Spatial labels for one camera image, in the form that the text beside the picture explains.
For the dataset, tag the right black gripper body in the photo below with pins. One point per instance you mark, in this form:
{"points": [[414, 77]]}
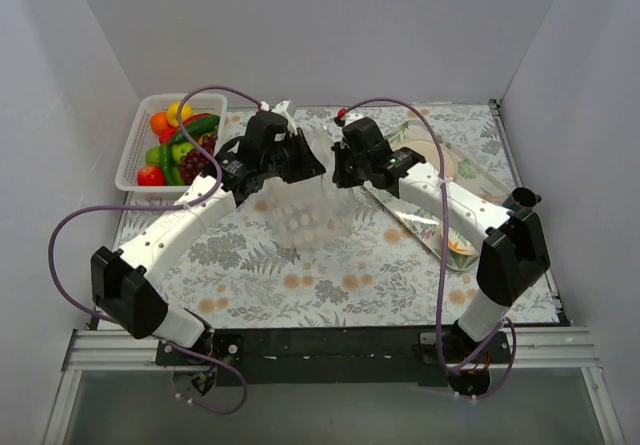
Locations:
{"points": [[345, 160]]}

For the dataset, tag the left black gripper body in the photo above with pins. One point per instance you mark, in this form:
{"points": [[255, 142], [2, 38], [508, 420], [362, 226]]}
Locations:
{"points": [[298, 154]]}

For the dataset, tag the purple grape bunch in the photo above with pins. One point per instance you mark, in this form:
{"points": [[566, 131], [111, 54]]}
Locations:
{"points": [[191, 161]]}

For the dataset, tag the clear zip top bag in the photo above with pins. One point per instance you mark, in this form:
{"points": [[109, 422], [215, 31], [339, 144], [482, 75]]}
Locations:
{"points": [[305, 215]]}

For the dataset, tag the green cucumber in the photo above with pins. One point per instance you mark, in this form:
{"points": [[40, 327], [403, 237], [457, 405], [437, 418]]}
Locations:
{"points": [[195, 127]]}

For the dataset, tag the small green pepper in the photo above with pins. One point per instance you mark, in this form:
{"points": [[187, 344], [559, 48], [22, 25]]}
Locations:
{"points": [[168, 167]]}

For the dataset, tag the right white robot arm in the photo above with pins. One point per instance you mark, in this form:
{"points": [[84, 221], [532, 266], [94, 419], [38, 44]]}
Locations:
{"points": [[509, 238]]}

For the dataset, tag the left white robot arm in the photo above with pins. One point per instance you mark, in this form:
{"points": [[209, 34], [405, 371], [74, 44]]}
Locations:
{"points": [[124, 281]]}

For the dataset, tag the beige pink round plate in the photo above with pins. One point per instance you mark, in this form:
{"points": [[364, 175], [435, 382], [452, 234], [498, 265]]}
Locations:
{"points": [[428, 150]]}

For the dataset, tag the floral table mat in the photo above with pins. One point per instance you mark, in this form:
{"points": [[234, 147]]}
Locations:
{"points": [[236, 275]]}

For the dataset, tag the yellow apple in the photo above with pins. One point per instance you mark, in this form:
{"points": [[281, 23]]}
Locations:
{"points": [[176, 111]]}

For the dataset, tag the red chili pepper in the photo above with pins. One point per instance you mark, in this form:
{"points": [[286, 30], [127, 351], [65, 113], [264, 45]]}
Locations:
{"points": [[166, 136]]}

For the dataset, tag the green apple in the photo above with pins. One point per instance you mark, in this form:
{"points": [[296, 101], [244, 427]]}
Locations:
{"points": [[159, 154]]}

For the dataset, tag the floral rectangular tray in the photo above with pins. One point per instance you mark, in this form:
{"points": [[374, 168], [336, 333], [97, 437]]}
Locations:
{"points": [[427, 227]]}

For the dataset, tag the red apple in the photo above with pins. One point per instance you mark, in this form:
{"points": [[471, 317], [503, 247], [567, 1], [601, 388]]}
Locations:
{"points": [[151, 176]]}

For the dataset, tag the orange fruit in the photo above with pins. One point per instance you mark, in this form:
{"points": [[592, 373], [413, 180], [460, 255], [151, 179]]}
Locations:
{"points": [[159, 123]]}

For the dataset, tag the dark blue mug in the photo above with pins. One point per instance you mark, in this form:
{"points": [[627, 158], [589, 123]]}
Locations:
{"points": [[521, 198]]}

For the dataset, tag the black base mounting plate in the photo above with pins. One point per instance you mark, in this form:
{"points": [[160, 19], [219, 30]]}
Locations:
{"points": [[399, 354]]}

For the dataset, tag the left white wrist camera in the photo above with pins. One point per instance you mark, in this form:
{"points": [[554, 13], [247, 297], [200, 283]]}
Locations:
{"points": [[286, 109]]}

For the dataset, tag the aluminium frame rail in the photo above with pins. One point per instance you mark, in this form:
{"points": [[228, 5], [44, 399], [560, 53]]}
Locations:
{"points": [[532, 347]]}

